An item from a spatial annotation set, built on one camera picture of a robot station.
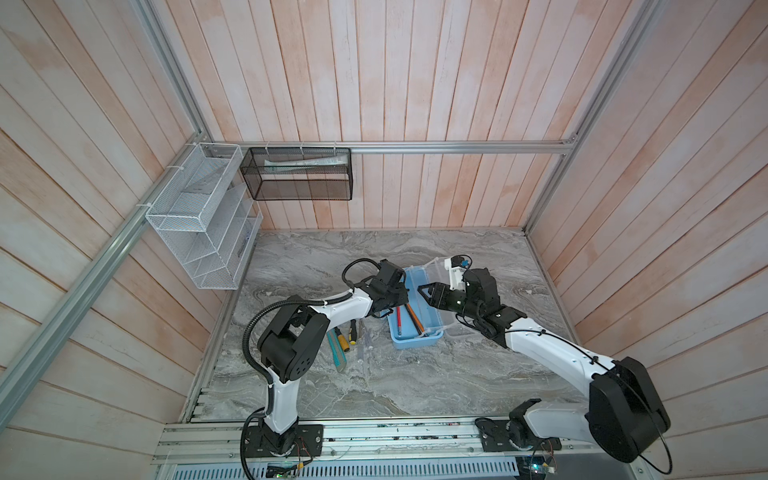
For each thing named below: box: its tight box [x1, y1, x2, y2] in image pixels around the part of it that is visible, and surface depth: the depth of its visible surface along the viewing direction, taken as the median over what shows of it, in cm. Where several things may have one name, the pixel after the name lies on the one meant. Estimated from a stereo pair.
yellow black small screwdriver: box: [348, 319, 357, 345], surface depth 93 cm
